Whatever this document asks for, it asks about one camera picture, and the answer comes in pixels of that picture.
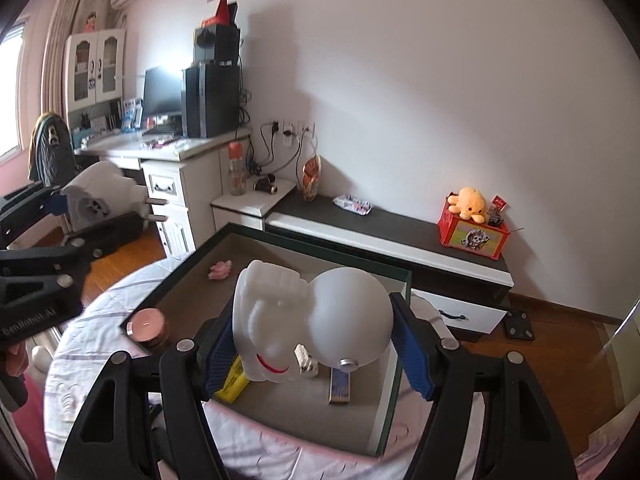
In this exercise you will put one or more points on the black office chair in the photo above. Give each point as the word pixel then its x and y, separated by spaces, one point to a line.
pixel 115 235

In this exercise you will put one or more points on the white figurine night light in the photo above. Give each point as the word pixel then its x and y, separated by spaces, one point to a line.
pixel 300 320

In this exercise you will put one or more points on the red triangular box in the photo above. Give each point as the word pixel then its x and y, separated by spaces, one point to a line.
pixel 221 10

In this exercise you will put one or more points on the pink blanket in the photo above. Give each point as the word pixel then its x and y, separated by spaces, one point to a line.
pixel 35 435

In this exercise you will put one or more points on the black cylindrical device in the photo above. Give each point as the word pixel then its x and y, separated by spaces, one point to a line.
pixel 265 185

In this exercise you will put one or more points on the person's left hand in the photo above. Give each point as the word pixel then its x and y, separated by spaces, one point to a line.
pixel 15 357

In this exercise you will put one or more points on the red printed toy box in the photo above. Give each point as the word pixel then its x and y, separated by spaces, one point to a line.
pixel 472 237

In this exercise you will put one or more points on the small pink hair clip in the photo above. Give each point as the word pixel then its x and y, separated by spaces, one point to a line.
pixel 220 270

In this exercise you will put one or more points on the orange octopus plush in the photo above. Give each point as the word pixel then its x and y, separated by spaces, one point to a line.
pixel 470 202

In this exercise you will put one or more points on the white snack packet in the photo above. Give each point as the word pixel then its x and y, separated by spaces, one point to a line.
pixel 352 205

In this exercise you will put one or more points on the cartoon doll figure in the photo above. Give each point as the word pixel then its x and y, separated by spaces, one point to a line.
pixel 92 20

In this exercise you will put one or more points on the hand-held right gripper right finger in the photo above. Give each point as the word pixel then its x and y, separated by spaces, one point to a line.
pixel 412 355

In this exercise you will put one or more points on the white glass-door cabinet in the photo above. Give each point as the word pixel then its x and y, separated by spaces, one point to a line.
pixel 95 70

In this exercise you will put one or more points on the white plug adapter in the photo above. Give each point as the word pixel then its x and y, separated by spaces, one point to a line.
pixel 110 190

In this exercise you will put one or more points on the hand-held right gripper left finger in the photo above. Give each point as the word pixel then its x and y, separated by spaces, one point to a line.
pixel 220 360

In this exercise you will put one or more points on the small red card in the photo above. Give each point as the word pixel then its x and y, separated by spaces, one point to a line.
pixel 499 202

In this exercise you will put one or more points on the grey jacket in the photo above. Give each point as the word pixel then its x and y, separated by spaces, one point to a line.
pixel 47 150

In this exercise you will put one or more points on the black bathroom scale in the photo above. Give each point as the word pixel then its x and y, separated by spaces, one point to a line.
pixel 519 326

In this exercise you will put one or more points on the beige curtain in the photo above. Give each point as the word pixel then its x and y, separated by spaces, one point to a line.
pixel 65 20

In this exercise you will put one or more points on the orange-capped water bottle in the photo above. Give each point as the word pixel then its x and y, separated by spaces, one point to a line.
pixel 236 170

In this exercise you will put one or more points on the pale pink quilt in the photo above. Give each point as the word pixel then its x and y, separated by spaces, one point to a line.
pixel 607 452

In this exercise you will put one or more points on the window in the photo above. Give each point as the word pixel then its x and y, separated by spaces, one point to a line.
pixel 10 90

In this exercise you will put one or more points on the white low side cabinet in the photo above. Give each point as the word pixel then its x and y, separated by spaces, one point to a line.
pixel 250 205

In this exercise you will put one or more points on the rose gold candle jar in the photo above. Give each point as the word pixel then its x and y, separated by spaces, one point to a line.
pixel 147 325

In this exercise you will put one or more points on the black speaker box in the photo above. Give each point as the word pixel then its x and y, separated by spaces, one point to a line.
pixel 215 45

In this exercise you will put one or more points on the black computer tower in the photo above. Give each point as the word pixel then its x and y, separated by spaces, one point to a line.
pixel 210 102

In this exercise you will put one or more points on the dark blue lipstick box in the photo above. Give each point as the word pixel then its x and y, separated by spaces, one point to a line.
pixel 340 387

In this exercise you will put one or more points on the white desk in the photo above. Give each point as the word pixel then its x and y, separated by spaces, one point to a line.
pixel 190 180

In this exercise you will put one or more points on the black and white TV stand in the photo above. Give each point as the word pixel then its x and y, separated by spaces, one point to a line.
pixel 375 240

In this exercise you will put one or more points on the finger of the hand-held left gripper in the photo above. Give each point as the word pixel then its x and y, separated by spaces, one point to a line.
pixel 30 210
pixel 45 262

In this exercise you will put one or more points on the pink storage box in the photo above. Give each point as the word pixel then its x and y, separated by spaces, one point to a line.
pixel 300 410

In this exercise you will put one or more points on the white wall socket panel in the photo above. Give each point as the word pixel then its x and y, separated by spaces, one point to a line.
pixel 295 130

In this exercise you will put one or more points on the blue packaged box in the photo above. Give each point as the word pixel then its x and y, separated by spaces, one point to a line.
pixel 132 114

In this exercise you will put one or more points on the yellow highlighter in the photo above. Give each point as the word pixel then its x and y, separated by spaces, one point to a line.
pixel 231 382

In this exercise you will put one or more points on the computer monitor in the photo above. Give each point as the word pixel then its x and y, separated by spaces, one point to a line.
pixel 161 92

